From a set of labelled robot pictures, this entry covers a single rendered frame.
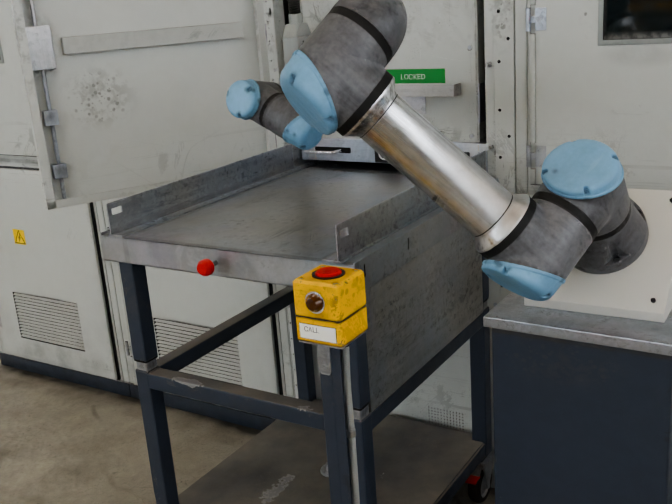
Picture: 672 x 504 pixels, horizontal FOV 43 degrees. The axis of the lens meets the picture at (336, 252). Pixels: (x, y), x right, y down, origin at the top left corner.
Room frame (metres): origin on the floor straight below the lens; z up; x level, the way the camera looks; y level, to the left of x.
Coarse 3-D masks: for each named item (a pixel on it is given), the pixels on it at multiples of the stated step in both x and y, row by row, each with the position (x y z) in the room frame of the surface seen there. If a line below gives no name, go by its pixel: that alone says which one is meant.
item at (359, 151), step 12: (324, 144) 2.25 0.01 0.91; (336, 144) 2.23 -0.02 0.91; (348, 144) 2.21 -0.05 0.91; (360, 144) 2.19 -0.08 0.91; (456, 144) 2.05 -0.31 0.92; (468, 144) 2.03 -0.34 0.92; (480, 144) 2.01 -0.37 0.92; (324, 156) 2.26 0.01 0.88; (336, 156) 2.24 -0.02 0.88; (348, 156) 2.22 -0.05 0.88; (360, 156) 2.20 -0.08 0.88; (372, 156) 2.18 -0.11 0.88
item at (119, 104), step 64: (64, 0) 2.10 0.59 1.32; (128, 0) 2.17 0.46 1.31; (192, 0) 2.24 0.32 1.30; (256, 0) 2.29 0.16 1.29; (64, 64) 2.09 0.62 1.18; (128, 64) 2.16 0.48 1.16; (192, 64) 2.23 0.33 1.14; (256, 64) 2.32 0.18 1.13; (64, 128) 2.07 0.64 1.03; (128, 128) 2.15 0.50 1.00; (192, 128) 2.22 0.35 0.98; (256, 128) 2.31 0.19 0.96; (64, 192) 2.04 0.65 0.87; (128, 192) 2.11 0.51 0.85
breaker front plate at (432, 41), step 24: (312, 0) 2.27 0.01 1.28; (336, 0) 2.23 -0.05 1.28; (408, 0) 2.12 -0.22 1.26; (432, 0) 2.09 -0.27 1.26; (456, 0) 2.05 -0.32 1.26; (312, 24) 2.27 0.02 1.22; (408, 24) 2.12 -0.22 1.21; (432, 24) 2.09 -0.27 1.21; (456, 24) 2.06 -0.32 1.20; (408, 48) 2.13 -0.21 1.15; (432, 48) 2.09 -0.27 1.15; (456, 48) 2.06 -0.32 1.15; (456, 72) 2.06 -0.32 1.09; (456, 96) 2.06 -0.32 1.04; (432, 120) 2.09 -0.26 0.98; (456, 120) 2.06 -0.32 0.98
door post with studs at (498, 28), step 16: (496, 0) 1.96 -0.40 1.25; (496, 16) 1.96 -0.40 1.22; (512, 16) 1.94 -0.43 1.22; (496, 32) 1.96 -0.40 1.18; (512, 32) 1.94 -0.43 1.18; (496, 48) 1.96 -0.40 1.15; (512, 48) 1.94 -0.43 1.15; (496, 64) 1.96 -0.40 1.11; (512, 64) 1.94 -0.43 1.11; (496, 80) 1.96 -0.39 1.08; (512, 80) 1.94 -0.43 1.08; (496, 96) 1.96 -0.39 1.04; (512, 96) 1.94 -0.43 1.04; (496, 112) 1.96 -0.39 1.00; (512, 112) 1.94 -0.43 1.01; (496, 128) 1.96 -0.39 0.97; (512, 128) 1.94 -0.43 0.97; (496, 144) 1.96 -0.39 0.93; (512, 144) 1.94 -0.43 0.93; (496, 160) 1.96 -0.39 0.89; (512, 160) 1.94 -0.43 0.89; (496, 176) 1.96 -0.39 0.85; (512, 176) 1.94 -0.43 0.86; (512, 192) 1.94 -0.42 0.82
